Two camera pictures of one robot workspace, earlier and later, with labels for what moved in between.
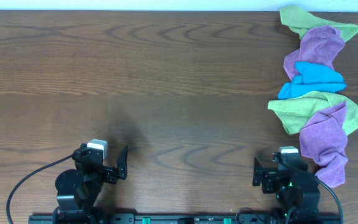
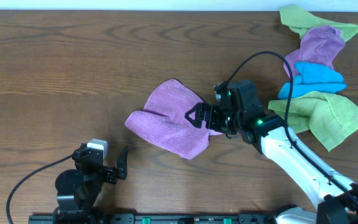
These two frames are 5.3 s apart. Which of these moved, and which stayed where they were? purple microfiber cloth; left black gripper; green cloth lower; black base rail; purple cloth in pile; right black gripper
Moved: right black gripper; purple microfiber cloth
Stayed: black base rail; left black gripper; purple cloth in pile; green cloth lower
